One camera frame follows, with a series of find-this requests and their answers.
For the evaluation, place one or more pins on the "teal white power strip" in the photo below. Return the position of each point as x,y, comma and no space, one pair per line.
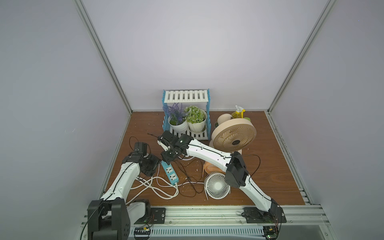
170,172

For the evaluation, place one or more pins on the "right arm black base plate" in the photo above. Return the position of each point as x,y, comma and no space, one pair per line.
254,215

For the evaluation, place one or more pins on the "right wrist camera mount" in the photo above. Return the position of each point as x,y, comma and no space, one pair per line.
167,140

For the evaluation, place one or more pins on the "white pot green plant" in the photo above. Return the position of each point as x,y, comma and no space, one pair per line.
196,119

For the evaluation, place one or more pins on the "large beige desk fan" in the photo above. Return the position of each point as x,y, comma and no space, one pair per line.
233,135

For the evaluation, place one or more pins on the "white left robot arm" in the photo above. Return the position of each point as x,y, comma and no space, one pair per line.
109,218

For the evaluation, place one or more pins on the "white pot purple lavender plant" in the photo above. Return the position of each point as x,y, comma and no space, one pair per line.
177,117

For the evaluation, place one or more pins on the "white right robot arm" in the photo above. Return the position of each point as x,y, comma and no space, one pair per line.
233,164

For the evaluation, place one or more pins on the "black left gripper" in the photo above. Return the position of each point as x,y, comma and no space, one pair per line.
153,165

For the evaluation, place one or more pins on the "beige round humidifier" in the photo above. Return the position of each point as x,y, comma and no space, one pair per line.
223,118

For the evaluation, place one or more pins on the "yellow spray bottle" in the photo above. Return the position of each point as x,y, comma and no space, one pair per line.
238,113

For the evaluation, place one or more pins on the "small white desk fan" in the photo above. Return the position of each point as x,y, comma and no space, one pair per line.
215,186

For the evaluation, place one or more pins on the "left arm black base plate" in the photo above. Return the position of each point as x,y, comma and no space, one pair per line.
155,215

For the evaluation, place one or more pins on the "blue white wooden plant shelf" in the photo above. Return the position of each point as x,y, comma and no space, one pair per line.
199,98

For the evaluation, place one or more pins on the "aluminium front rail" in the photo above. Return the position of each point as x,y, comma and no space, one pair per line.
308,222

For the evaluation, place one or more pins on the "orange ribbed desk fan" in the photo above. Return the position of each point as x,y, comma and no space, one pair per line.
210,168

